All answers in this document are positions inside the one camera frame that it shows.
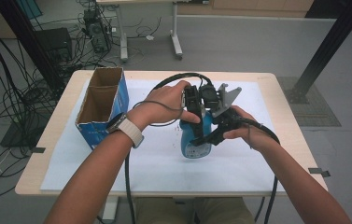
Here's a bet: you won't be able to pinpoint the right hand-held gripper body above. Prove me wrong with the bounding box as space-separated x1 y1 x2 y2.
211 87 244 133

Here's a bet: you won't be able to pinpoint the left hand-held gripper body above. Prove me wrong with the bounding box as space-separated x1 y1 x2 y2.
182 83 229 112

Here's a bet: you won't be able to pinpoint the blue bottle with white cap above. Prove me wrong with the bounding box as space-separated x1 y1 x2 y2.
178 110 214 160

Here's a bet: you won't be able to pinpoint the person's right hand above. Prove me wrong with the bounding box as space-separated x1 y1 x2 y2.
222 105 281 154

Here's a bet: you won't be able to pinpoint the person's left hand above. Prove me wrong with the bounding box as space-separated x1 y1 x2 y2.
126 79 202 132

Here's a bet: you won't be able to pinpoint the white sheet mat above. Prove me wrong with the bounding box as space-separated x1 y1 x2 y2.
39 78 279 193

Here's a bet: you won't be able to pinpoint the wristwatch with white band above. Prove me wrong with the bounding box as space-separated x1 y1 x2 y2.
106 112 145 148

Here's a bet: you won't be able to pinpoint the grey floor mat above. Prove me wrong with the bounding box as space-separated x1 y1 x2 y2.
275 76 342 127

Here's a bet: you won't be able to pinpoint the person's khaki trousers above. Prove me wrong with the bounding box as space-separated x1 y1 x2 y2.
133 196 254 224

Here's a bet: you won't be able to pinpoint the wooden cabinet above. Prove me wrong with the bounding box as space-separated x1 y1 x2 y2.
176 0 315 18

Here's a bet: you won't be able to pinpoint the open blue cardboard box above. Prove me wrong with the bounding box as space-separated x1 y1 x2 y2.
75 66 130 150

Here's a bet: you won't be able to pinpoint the white table leg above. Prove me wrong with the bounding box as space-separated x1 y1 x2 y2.
102 195 120 224

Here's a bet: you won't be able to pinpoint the black computer tower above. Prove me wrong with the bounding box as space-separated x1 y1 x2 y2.
83 8 111 54

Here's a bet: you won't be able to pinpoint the black box on floor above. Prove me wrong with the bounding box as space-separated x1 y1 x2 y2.
35 27 74 63

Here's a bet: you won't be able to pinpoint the dark floor plate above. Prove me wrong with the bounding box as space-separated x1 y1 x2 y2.
0 115 50 148

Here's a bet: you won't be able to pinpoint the teal panel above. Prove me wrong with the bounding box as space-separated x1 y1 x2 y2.
16 0 44 20

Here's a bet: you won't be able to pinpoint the right gripper thin wrist cord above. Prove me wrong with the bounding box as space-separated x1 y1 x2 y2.
246 124 254 145

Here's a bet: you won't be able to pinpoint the gripper thin wrist cord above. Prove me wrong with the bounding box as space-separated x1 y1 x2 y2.
131 100 186 128
246 124 254 145

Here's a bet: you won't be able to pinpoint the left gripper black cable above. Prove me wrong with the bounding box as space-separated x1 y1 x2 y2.
124 72 214 224

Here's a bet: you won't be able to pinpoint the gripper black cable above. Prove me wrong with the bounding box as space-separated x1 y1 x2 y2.
124 72 214 224
235 116 281 224

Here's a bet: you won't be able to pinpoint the left gripper thin wrist cord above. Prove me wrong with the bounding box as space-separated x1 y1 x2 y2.
131 100 186 128

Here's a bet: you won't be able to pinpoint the white desk frame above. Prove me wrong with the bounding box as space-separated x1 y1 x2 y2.
95 0 210 62

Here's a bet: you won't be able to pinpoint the thin black cable under table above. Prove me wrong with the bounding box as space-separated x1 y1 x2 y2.
253 196 267 224

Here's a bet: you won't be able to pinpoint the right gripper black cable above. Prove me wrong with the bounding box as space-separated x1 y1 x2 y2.
235 116 281 224

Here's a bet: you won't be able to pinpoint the black metal frame post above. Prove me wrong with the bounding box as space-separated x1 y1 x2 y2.
284 0 352 105
0 0 65 94

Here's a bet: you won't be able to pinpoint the tangle of black floor cables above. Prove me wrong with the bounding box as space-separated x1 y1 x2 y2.
0 0 88 200

